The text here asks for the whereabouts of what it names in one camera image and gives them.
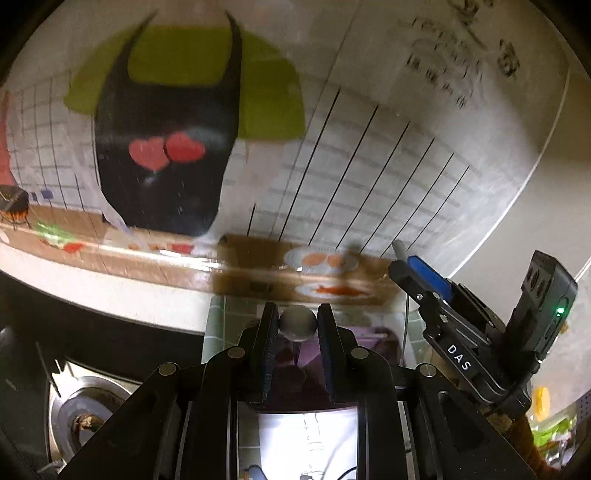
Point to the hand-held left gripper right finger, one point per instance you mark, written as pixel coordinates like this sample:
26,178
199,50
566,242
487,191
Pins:
328,364

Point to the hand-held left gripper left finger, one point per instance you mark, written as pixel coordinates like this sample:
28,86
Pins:
269,364

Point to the printed kitchen wall poster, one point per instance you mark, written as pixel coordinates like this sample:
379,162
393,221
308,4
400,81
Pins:
369,161

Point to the person's right forearm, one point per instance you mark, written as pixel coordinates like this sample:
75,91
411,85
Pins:
531,447

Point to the green object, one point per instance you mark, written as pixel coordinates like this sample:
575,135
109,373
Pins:
556,438

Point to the yellow object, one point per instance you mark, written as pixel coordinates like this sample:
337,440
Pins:
541,401

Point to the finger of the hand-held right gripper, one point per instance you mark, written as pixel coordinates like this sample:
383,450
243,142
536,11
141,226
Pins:
471,307
431,277

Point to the purple utensil container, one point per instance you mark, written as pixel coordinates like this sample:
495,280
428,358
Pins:
369,344

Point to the white utensil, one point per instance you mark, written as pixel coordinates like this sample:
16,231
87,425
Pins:
399,251

